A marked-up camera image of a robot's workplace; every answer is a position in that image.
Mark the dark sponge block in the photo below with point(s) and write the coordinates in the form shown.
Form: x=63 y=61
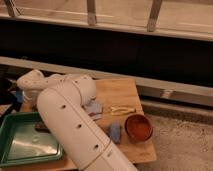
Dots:
x=41 y=127

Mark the blue cloth piece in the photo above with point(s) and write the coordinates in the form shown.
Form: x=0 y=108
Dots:
x=115 y=133

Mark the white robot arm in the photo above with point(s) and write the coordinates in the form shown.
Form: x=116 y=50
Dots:
x=60 y=100

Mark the clear plastic cup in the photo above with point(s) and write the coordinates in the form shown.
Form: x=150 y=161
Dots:
x=94 y=109

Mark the wooden board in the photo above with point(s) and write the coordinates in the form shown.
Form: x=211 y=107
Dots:
x=110 y=92

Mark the green plastic tray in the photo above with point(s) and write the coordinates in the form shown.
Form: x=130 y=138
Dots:
x=21 y=143

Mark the blue object at left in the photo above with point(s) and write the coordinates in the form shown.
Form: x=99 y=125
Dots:
x=19 y=96

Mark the red-brown bowl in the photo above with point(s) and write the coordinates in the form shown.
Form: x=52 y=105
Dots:
x=138 y=128

